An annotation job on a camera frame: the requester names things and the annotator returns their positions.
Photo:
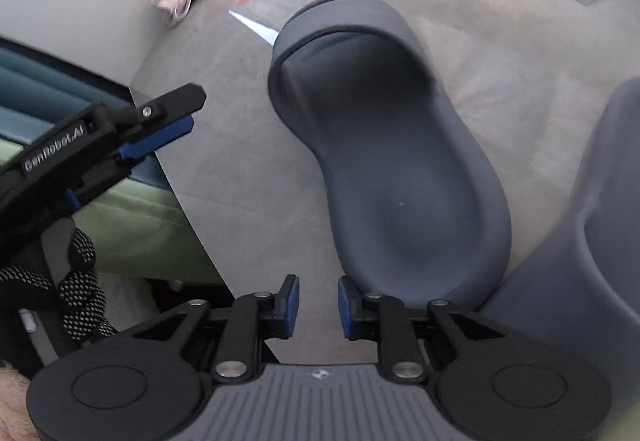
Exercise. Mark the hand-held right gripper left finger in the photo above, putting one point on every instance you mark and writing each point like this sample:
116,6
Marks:
290,306

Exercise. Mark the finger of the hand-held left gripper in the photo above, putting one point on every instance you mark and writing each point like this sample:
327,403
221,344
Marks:
160,136

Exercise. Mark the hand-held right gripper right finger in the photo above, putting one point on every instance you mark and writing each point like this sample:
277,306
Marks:
347,306

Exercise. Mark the dark grey foam slide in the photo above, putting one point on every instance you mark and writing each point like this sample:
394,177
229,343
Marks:
600,246
400,171

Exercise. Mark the person's left forearm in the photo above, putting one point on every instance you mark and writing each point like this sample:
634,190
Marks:
12,396

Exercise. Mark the person's left hand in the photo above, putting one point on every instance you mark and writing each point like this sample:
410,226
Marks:
75,291

